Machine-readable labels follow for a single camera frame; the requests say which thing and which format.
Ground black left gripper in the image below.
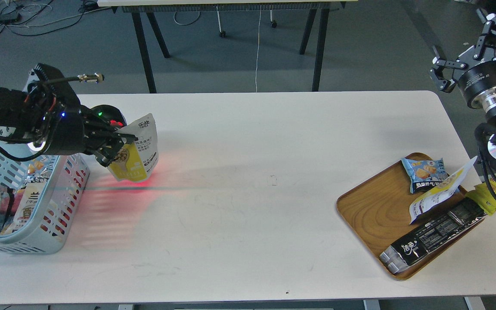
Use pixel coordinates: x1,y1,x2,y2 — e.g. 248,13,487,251
43,93,138,167

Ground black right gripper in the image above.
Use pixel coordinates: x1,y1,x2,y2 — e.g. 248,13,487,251
430,8,496,109

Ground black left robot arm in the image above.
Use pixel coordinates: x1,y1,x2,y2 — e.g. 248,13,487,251
0,63,138,167

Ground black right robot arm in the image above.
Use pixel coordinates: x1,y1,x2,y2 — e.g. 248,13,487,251
429,8,496,199

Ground light blue plastic basket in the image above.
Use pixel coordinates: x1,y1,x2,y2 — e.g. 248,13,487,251
0,153,90,254

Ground snack packages in basket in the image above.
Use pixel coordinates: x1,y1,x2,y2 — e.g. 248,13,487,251
0,156,57,236

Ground blue snack bag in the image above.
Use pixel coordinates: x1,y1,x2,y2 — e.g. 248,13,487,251
401,158,449,194

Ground yellow snack bag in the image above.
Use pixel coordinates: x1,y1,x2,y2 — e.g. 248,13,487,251
466,174,496,215

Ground black long snack package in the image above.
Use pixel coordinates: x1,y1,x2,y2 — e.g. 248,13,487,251
378,198,487,274

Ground black barcode scanner red window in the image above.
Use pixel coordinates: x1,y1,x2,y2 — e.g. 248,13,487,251
91,105,127,129

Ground black-legged background table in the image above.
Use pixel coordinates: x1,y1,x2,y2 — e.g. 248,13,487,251
97,0,346,94

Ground wooden tray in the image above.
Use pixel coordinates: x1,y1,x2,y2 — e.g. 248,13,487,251
337,153,486,280

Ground black floor cables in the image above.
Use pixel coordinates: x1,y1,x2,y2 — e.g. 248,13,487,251
0,0,98,54

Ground white hanging cable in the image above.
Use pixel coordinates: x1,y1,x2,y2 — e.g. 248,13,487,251
254,6,261,93

